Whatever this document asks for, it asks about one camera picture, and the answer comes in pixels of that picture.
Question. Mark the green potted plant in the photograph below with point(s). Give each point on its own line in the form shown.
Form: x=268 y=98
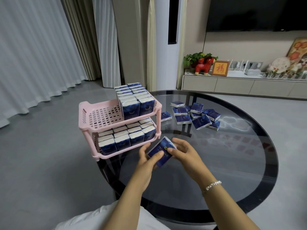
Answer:
x=195 y=57

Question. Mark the person's left thumb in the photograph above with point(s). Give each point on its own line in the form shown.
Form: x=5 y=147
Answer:
x=158 y=158

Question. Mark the person's white clothing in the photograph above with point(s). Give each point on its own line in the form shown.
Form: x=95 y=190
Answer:
x=100 y=219

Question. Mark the person's left hand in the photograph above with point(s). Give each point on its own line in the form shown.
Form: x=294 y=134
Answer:
x=144 y=168

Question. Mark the narrow white sheer curtain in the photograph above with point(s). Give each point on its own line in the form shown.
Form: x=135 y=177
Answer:
x=106 y=43

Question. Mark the person's right hand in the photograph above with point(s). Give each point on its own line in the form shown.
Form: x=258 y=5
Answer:
x=191 y=162

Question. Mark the black flat television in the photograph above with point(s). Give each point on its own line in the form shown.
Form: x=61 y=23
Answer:
x=254 y=13

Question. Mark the white decorative plate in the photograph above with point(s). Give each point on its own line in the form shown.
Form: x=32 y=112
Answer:
x=279 y=65

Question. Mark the grey power strip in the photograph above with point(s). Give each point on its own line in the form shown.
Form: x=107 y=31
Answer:
x=256 y=64

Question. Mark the red horse figurine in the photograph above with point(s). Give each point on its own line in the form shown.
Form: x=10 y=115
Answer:
x=203 y=65

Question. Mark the doll figurine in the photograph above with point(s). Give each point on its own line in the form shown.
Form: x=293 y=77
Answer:
x=301 y=63

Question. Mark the beige television cabinet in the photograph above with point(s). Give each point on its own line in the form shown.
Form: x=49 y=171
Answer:
x=239 y=85

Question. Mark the person's left forearm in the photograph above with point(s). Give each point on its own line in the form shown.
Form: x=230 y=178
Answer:
x=128 y=203

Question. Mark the person's right thumb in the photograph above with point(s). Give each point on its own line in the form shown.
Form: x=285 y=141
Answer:
x=174 y=152

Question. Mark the white set-top box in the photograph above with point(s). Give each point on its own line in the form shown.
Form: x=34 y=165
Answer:
x=252 y=72

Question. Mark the pile of blue packets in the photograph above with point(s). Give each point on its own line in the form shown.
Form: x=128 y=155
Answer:
x=200 y=117

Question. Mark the pink plastic two-tier rack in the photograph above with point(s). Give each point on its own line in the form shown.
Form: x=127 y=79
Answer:
x=100 y=117

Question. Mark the beige curtain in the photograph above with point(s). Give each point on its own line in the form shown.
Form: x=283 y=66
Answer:
x=82 y=38

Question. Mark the gold framed picture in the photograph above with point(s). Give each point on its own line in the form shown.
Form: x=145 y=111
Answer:
x=220 y=68

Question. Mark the blue pocket tissue packet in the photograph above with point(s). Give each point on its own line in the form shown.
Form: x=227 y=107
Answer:
x=161 y=148

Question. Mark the white standing air conditioner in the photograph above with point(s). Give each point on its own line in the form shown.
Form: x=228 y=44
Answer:
x=165 y=64

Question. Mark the person's right forearm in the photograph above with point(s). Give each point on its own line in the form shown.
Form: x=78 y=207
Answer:
x=227 y=208

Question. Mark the row of small figurines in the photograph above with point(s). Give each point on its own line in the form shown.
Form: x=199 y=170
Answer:
x=285 y=74

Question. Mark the rows of blue packets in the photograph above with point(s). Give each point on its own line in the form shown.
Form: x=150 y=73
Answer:
x=122 y=138
x=130 y=102

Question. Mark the colourful framed painting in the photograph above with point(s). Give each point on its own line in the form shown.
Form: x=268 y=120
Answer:
x=298 y=47

